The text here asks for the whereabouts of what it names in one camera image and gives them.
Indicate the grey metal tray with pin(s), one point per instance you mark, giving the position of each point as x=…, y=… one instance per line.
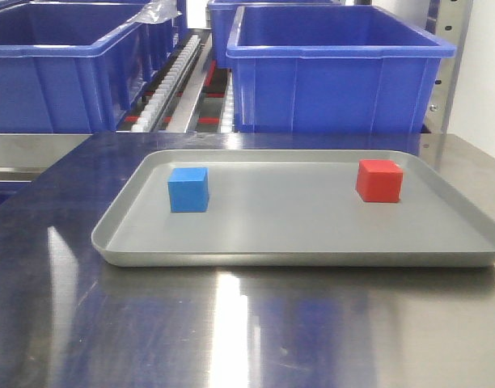
x=292, y=207

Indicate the clear plastic bag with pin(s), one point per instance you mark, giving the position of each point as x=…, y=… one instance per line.
x=157, y=12

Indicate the red cube block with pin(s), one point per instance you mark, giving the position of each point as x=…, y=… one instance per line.
x=379, y=181

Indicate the blue bin rear right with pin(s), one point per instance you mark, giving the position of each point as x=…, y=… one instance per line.
x=222, y=14

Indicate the steel shelf upright post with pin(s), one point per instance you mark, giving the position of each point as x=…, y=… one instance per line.
x=448, y=20

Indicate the blue plastic bin left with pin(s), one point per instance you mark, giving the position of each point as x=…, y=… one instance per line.
x=70, y=67

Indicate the white roller track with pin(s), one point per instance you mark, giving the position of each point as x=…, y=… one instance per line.
x=152, y=117

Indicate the blue plastic bin right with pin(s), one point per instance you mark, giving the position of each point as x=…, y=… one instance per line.
x=311, y=68

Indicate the blue bin rear left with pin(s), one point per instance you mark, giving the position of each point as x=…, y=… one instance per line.
x=166, y=36

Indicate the blue plastic bin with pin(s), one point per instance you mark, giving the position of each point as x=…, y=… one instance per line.
x=311, y=68
x=70, y=67

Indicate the blue cube block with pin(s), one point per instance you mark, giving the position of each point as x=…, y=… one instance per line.
x=188, y=189

